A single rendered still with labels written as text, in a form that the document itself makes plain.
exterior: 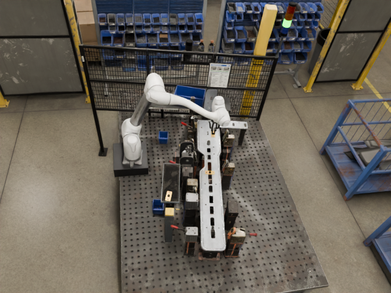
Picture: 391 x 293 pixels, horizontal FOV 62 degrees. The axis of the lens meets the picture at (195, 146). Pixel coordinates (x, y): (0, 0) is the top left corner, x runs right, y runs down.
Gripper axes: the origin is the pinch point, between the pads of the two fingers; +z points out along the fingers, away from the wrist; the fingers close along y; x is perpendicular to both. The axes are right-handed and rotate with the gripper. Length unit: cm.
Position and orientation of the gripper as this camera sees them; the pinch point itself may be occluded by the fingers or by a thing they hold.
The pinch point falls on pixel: (213, 131)
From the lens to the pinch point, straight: 312.0
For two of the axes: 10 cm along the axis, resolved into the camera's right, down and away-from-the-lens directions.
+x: -0.1, -7.5, 6.6
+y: 10.0, 0.4, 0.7
